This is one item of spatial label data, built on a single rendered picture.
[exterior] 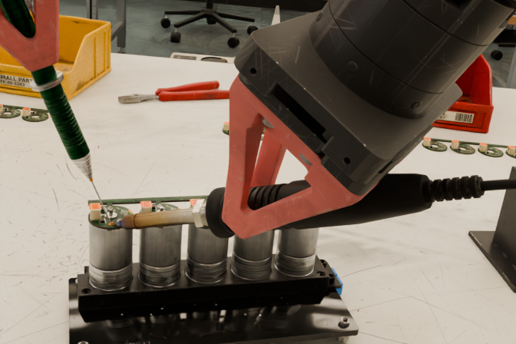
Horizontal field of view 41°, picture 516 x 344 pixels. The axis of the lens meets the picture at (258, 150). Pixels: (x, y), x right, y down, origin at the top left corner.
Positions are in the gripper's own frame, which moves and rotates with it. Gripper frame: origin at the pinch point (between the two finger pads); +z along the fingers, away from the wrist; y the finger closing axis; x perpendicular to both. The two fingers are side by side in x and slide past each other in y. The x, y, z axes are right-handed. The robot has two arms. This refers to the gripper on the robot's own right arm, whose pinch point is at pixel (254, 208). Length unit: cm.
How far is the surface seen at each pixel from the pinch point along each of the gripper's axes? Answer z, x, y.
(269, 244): 6.1, 1.1, -6.4
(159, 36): 180, -148, -278
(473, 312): 4.3, 12.8, -13.9
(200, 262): 8.3, -1.0, -3.4
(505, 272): 3.6, 13.3, -19.3
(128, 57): 29, -31, -41
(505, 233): 2.7, 11.7, -22.1
